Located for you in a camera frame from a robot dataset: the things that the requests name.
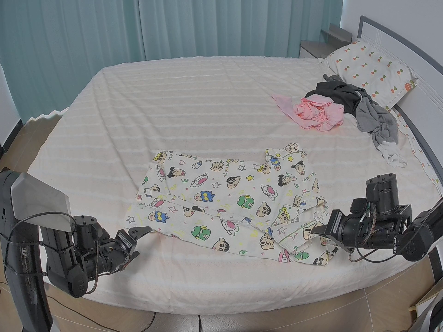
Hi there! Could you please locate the grey bedside table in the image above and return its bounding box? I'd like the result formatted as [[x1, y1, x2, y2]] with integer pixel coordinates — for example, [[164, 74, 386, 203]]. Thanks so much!
[[299, 24, 353, 59]]

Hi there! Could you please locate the white garment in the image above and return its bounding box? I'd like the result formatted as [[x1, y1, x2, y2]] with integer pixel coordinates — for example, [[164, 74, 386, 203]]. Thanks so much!
[[380, 143, 408, 169]]

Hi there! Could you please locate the black garment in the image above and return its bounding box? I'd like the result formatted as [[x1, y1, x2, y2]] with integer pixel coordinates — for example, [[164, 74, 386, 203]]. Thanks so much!
[[305, 75, 376, 117]]

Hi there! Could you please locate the white printed pillow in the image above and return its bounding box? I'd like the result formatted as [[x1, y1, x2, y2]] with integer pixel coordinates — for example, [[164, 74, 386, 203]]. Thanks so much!
[[320, 38, 418, 111]]

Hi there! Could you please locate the grey garment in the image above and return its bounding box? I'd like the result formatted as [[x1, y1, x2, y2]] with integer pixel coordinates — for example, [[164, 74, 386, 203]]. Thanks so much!
[[356, 95, 399, 149]]

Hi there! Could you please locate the pink garment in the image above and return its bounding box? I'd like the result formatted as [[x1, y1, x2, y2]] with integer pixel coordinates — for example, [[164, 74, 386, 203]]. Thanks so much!
[[272, 94, 345, 132]]

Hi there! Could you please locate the blue-green curtain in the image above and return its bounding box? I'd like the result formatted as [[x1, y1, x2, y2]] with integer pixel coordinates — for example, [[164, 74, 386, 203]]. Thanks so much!
[[0, 0, 347, 122]]

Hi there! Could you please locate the pale wooden bedside table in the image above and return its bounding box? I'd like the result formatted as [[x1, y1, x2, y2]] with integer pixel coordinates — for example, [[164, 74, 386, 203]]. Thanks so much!
[[409, 282, 443, 324]]

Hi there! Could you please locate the white printed pyjama top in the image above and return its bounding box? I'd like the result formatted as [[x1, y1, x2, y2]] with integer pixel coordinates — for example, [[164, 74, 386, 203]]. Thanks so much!
[[125, 143, 339, 266]]

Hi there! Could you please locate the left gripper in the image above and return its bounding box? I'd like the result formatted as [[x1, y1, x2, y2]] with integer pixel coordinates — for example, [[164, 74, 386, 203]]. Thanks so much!
[[99, 225, 153, 274]]

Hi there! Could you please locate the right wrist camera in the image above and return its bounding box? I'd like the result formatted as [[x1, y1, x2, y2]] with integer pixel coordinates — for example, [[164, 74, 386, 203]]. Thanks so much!
[[350, 198, 369, 218]]

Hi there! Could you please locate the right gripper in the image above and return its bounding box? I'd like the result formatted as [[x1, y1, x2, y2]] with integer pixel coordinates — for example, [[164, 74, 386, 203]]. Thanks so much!
[[325, 210, 371, 252]]

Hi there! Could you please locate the bed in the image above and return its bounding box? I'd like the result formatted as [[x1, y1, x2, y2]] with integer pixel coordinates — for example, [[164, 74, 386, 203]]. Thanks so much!
[[0, 15, 443, 315]]

